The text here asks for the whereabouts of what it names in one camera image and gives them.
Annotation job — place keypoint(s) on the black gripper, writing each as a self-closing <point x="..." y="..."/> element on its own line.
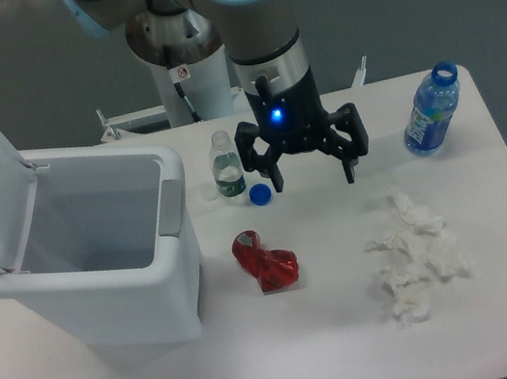
<point x="294" y="121"/>

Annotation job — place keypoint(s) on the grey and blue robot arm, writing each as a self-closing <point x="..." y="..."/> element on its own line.
<point x="263" y="43"/>

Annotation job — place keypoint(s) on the blue bottle cap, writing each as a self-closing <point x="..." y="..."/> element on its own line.
<point x="260" y="194"/>

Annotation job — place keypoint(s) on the clear plastic bottle green label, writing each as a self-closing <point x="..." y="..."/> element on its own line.
<point x="227" y="169"/>

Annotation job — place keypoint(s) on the white bottle cap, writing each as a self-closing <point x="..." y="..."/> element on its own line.
<point x="209" y="193"/>

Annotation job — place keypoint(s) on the crushed red can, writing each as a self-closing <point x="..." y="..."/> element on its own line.
<point x="273" y="269"/>

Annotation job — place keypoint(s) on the blue plastic water bottle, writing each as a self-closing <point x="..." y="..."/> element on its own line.
<point x="434" y="104"/>

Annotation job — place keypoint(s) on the crumpled white tissue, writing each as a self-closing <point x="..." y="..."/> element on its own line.
<point x="419" y="250"/>

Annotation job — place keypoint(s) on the white trash bin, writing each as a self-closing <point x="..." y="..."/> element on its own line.
<point x="111" y="255"/>

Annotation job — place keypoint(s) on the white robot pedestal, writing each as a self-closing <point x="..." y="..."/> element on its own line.
<point x="191" y="87"/>

